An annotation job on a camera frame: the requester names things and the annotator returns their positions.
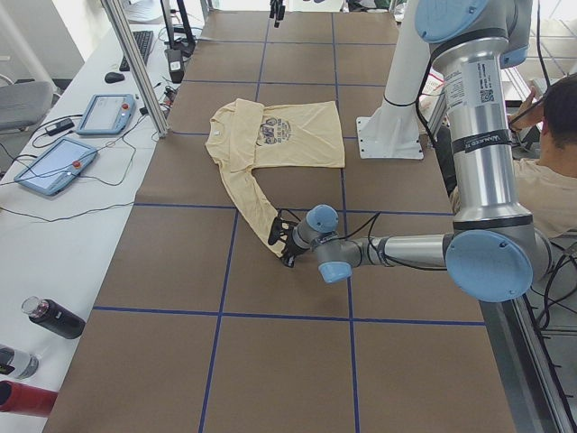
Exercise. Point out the black steel-capped bottle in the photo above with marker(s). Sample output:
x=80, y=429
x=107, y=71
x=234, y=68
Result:
x=52, y=316

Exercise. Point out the seated person beige shirt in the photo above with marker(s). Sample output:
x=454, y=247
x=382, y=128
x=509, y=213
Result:
x=546, y=186

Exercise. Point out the blue teach pendant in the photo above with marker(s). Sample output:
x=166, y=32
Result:
x=106, y=114
x=57, y=167

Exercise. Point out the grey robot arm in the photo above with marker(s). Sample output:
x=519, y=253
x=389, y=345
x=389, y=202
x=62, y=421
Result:
x=494, y=252
x=409, y=64

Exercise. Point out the near blue teach pendant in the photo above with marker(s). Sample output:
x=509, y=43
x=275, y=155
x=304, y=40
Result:
x=57, y=167

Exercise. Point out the far blue teach pendant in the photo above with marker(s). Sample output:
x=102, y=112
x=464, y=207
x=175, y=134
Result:
x=106, y=114

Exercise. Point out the aluminium camera post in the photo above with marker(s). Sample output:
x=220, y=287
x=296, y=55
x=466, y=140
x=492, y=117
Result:
x=124, y=35

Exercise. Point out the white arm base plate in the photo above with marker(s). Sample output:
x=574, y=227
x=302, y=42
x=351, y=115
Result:
x=390, y=133

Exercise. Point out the red bottle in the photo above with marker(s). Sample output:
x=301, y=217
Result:
x=24, y=399

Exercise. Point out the cream long-sleeve graphic shirt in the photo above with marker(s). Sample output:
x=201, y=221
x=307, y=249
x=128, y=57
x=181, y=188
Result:
x=245, y=136

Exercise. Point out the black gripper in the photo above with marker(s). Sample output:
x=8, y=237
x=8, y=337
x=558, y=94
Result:
x=289, y=247

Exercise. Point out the black computer mouse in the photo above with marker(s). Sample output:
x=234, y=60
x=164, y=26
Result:
x=113, y=77

